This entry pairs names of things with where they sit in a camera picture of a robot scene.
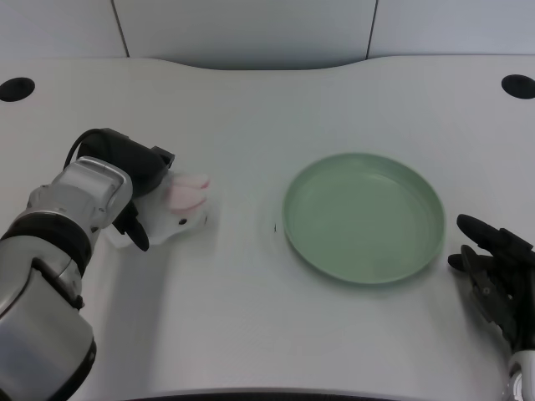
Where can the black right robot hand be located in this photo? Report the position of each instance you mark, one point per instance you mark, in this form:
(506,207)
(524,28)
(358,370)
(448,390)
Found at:
(493,271)

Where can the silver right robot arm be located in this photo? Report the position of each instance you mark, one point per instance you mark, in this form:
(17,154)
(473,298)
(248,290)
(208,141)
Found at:
(522,376)

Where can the white pink-eared rabbit doll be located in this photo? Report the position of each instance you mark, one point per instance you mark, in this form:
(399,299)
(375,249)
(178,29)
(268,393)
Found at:
(179,204)

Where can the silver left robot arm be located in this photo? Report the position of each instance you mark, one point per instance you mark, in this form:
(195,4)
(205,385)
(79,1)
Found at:
(54,259)

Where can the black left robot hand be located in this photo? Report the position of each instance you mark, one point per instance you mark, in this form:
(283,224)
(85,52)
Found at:
(134,167)

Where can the green round plate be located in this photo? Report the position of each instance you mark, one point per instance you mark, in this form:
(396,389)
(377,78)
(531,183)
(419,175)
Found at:
(363,219)

